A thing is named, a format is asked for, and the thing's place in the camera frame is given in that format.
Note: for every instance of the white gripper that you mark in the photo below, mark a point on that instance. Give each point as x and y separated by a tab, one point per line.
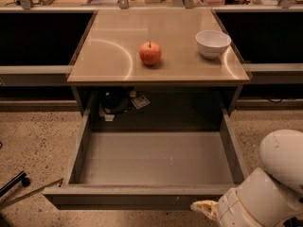
229	207

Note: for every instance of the grey top drawer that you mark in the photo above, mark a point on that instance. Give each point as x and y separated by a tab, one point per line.
179	149

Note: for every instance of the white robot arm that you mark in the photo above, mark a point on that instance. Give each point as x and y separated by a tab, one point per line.
271	194

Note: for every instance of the grey drawer cabinet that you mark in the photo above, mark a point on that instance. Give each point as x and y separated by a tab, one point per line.
164	52

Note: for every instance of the white paper tag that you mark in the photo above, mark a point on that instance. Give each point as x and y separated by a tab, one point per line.
140	102

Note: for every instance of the white ceramic bowl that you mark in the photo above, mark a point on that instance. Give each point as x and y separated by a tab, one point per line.
212	43

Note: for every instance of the red apple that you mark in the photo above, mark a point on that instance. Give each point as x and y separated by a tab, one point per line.
150	53

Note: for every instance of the black caster leg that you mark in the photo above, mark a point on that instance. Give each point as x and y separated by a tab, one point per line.
19	178

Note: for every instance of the thin metal rod with loop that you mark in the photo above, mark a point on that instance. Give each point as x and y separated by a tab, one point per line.
29	194

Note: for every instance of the black device with cables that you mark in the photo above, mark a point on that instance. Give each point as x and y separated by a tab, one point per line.
116	100

